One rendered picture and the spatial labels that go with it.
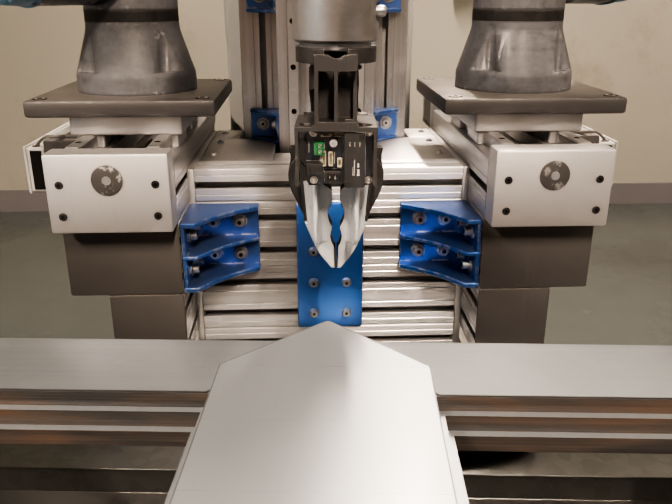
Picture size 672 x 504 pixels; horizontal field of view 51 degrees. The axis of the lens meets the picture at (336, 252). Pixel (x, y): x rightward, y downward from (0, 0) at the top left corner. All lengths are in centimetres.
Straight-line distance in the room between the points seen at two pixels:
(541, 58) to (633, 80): 342
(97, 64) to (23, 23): 326
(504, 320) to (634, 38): 350
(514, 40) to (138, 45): 46
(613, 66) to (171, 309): 365
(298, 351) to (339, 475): 17
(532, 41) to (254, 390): 57
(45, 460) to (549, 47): 76
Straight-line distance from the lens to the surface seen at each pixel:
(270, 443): 52
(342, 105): 63
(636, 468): 85
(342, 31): 61
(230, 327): 100
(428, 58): 400
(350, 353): 63
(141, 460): 83
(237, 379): 60
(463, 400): 59
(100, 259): 88
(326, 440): 52
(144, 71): 92
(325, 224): 69
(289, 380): 59
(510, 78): 93
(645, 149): 447
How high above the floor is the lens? 116
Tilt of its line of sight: 20 degrees down
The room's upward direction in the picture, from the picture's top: straight up
